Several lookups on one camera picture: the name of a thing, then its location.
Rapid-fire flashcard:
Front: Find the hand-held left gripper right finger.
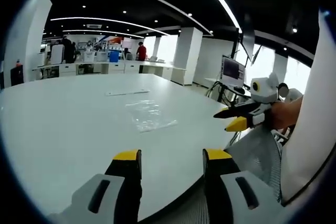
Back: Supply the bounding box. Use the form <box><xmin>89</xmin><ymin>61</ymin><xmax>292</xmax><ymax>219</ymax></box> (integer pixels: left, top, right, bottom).
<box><xmin>202</xmin><ymin>148</ymin><xmax>287</xmax><ymax>224</ymax></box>

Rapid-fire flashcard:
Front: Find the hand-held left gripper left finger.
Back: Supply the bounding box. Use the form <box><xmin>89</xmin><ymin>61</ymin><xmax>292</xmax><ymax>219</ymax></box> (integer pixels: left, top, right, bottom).
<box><xmin>48</xmin><ymin>149</ymin><xmax>143</xmax><ymax>224</ymax></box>

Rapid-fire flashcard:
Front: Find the clear food packaging bag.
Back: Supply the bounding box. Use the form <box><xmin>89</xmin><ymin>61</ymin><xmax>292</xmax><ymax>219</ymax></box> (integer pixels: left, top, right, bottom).
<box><xmin>105</xmin><ymin>90</ymin><xmax>151</xmax><ymax>97</ymax></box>
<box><xmin>125</xmin><ymin>99</ymin><xmax>179</xmax><ymax>134</ymax></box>

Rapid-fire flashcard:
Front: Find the person's right hand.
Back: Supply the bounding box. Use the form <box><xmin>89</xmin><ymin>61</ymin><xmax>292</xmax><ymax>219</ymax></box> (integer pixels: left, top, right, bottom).
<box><xmin>269</xmin><ymin>97</ymin><xmax>303</xmax><ymax>131</ymax></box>

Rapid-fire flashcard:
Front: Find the computer monitor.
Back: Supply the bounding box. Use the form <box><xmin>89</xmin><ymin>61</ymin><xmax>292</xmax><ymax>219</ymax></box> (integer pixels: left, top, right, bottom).
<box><xmin>221</xmin><ymin>55</ymin><xmax>247</xmax><ymax>87</ymax></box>

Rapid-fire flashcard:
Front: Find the long white counter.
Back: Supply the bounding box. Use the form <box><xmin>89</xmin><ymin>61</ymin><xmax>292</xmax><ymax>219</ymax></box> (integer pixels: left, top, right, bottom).
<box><xmin>31</xmin><ymin>60</ymin><xmax>185</xmax><ymax>85</ymax></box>

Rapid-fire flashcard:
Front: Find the blue bin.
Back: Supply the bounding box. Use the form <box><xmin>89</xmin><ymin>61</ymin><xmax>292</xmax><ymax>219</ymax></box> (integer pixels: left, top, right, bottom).
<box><xmin>108</xmin><ymin>50</ymin><xmax>120</xmax><ymax>63</ymax></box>

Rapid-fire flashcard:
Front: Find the black box with red extinguisher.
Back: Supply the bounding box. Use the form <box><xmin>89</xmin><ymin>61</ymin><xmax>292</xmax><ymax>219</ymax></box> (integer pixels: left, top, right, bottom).
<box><xmin>9</xmin><ymin>59</ymin><xmax>25</xmax><ymax>87</ymax></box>

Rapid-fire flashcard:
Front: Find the bundle of black cables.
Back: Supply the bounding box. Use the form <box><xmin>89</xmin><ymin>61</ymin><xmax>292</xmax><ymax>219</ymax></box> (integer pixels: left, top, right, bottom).
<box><xmin>206</xmin><ymin>80</ymin><xmax>250</xmax><ymax>105</ymax></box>

